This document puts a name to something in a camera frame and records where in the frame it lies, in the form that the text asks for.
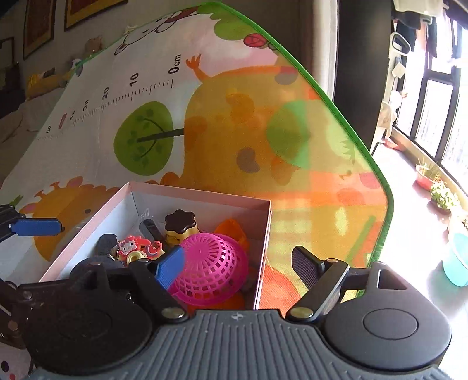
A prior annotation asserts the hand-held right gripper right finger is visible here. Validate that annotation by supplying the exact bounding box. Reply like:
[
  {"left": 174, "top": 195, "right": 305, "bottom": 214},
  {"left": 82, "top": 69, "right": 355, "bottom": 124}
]
[{"left": 285, "top": 246, "right": 421, "bottom": 323}]

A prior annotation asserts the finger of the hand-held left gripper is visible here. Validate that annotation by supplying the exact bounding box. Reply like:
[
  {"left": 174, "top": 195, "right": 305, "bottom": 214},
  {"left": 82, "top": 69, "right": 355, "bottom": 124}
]
[
  {"left": 0, "top": 279, "right": 41, "bottom": 342},
  {"left": 0, "top": 205, "right": 66, "bottom": 242}
]

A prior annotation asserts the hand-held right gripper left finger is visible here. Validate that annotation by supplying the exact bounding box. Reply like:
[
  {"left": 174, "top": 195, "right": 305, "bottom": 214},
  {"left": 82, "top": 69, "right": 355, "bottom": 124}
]
[{"left": 69, "top": 246, "right": 189, "bottom": 323}]

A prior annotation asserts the pink plastic basket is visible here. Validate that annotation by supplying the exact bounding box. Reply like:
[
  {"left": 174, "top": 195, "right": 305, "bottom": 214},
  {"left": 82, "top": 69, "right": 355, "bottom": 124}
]
[{"left": 168, "top": 234, "right": 249, "bottom": 305}]

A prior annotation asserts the small clear plastic bag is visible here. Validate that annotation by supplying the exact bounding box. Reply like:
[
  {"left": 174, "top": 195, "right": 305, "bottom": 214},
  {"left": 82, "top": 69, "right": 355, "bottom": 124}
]
[{"left": 138, "top": 208, "right": 165, "bottom": 242}]

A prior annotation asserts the yellow and pink toy camera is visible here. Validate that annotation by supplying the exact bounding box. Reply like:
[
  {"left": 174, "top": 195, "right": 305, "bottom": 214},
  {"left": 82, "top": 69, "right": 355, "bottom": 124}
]
[{"left": 116, "top": 236, "right": 167, "bottom": 265}]

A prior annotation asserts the pink cardboard box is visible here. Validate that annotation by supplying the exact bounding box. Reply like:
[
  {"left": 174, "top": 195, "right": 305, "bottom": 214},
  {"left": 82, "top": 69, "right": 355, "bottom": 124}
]
[{"left": 39, "top": 181, "right": 273, "bottom": 311}]

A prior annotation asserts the black plush toy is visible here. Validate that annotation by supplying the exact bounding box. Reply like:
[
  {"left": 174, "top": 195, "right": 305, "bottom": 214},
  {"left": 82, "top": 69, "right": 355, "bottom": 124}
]
[{"left": 96, "top": 234, "right": 119, "bottom": 260}]

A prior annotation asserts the grey bed sheet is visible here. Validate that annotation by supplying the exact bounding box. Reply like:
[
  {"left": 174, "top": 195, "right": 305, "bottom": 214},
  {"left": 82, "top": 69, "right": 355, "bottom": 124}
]
[{"left": 0, "top": 88, "right": 68, "bottom": 183}]

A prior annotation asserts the teal plastic basin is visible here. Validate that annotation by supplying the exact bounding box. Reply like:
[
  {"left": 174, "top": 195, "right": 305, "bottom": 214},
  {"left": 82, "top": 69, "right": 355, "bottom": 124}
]
[{"left": 442, "top": 232, "right": 468, "bottom": 287}]

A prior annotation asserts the small green potted plant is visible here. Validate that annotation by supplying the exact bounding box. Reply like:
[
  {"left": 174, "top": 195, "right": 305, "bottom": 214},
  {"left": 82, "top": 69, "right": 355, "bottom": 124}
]
[{"left": 429, "top": 181, "right": 460, "bottom": 214}]

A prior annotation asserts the colourful cartoon play mat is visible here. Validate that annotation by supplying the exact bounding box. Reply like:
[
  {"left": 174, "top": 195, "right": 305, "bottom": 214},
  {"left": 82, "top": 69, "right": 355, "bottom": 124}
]
[{"left": 0, "top": 2, "right": 395, "bottom": 380}]

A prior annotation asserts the red framed wall picture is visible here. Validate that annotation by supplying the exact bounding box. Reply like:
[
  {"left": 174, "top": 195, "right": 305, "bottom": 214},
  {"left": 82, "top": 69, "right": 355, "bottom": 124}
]
[{"left": 23, "top": 0, "right": 57, "bottom": 60}]

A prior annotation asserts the yellow-bordered framed wall picture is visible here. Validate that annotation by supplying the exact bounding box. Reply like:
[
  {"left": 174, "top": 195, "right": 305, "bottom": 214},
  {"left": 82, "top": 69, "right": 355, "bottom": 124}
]
[{"left": 64, "top": 0, "right": 128, "bottom": 32}]

